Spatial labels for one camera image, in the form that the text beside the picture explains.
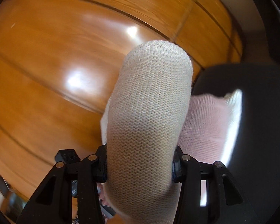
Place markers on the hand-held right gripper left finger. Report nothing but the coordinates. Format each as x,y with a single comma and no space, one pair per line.
100,168

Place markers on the pink folded sweater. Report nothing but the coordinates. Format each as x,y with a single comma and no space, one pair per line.
205,126

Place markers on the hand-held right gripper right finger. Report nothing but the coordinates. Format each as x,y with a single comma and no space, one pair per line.
177,170

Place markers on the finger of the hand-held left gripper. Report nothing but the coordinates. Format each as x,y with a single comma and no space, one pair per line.
67,156

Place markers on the beige knitted sweater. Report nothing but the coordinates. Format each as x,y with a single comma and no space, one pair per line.
149,112

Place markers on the white folded cloth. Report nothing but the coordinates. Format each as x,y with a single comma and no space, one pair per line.
235,112

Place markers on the wooden wardrobe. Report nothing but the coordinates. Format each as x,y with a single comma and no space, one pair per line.
60,63

